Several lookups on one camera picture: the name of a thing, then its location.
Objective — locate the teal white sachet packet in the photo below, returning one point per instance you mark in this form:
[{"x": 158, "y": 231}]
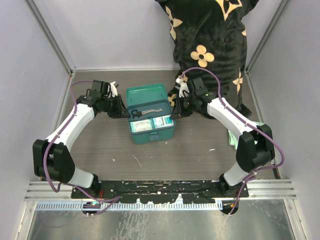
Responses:
[{"x": 162, "y": 122}]

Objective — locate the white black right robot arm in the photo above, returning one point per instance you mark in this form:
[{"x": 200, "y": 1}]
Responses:
[{"x": 254, "y": 147}]

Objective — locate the light green cloth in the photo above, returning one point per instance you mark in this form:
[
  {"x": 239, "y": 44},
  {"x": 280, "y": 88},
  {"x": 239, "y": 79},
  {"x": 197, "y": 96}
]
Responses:
[{"x": 232, "y": 140}]

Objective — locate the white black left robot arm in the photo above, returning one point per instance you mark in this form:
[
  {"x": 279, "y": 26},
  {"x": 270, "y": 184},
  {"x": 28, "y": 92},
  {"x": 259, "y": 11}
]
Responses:
[{"x": 52, "y": 158}]

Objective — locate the dark teal divided tray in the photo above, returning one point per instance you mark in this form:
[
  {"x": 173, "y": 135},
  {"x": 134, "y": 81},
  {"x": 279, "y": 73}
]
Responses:
[{"x": 160, "y": 104}]

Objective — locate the aluminium slotted rail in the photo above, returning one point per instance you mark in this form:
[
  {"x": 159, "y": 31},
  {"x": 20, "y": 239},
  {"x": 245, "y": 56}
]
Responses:
[{"x": 46, "y": 200}]

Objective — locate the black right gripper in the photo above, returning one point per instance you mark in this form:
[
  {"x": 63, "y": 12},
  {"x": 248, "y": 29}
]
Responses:
[{"x": 176, "y": 114}]

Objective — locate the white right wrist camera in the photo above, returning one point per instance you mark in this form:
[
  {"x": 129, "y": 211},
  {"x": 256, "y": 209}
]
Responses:
[{"x": 182, "y": 87}]

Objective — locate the black floral plush blanket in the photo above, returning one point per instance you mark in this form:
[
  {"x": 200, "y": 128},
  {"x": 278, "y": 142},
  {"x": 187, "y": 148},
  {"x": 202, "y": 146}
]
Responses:
[{"x": 210, "y": 42}]

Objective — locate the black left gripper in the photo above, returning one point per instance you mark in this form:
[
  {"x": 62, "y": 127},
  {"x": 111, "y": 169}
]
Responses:
[{"x": 121, "y": 112}]

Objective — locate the teal medicine kit box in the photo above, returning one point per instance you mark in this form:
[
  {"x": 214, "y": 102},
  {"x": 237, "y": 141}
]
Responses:
[{"x": 143, "y": 94}]

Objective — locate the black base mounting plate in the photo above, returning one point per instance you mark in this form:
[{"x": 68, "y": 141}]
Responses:
[{"x": 165, "y": 191}]

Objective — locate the white gauze pad stack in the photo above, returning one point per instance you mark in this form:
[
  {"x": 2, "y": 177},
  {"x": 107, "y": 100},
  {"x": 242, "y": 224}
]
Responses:
[{"x": 141, "y": 126}]

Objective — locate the black handled scissors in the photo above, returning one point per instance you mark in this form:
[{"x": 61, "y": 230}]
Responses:
[{"x": 137, "y": 114}]

